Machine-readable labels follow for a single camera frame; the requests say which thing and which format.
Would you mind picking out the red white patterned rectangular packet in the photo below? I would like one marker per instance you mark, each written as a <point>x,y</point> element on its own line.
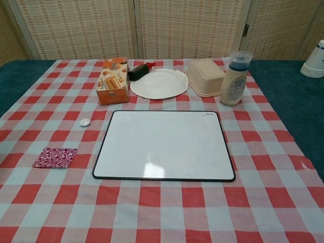
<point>54,157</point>

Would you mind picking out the woven bamboo screen panel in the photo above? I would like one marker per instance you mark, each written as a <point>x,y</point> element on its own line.
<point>189,27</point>
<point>276,27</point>
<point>7,38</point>
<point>76,27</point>
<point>316,22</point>

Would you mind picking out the white paper plate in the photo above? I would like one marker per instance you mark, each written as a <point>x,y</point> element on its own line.
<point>159,84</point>

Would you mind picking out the metal screen hinge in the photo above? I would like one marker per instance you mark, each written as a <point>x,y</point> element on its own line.
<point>246,30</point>

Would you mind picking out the red white checkered tablecloth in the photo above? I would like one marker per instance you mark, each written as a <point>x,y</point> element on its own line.
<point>162,207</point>

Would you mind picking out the stack of white paper cups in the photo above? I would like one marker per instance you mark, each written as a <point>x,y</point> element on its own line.
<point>315,63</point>

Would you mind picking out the orange biscuit box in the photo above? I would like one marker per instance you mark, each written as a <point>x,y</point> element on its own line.
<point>111,83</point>

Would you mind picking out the beige plastic food container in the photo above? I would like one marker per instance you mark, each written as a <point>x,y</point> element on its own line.
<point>205,76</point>

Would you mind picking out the black sauce bottle red cap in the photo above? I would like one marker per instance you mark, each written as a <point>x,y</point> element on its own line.
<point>138,72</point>

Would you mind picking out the white dry-erase board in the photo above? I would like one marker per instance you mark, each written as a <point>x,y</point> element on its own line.
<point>164,144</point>

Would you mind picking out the mayonnaise bottle blue cap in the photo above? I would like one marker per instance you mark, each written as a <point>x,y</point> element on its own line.
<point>233,86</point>

